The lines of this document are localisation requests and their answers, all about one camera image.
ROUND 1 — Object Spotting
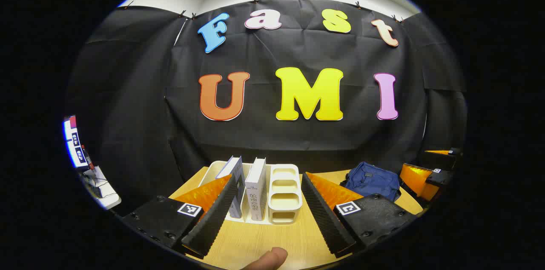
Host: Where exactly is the white book with dark print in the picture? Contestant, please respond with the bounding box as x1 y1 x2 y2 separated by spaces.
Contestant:
245 158 268 221

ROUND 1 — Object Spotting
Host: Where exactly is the grey book with dark picture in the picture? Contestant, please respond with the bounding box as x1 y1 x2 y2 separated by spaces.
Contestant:
216 156 247 219

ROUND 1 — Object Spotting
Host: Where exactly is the white side table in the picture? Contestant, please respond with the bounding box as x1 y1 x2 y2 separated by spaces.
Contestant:
83 166 122 210

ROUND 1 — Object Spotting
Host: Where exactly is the blue schoolbag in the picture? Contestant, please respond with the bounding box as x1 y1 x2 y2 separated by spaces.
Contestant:
341 161 402 202

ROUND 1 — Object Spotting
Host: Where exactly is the black backdrop cloth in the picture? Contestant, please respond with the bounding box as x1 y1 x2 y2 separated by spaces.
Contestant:
66 0 468 217

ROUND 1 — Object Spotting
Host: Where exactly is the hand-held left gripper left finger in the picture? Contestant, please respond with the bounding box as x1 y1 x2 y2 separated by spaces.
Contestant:
121 174 238 259

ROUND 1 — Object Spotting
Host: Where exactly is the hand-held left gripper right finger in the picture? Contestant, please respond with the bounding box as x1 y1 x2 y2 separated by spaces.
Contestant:
301 171 419 259

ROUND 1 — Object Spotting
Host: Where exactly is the white plastic bookshelf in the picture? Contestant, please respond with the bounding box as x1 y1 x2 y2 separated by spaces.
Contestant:
198 160 304 225

